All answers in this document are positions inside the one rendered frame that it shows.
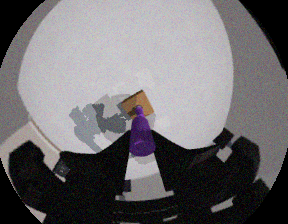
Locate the brown wooden block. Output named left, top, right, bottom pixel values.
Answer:
left=121, top=89, right=155, bottom=120

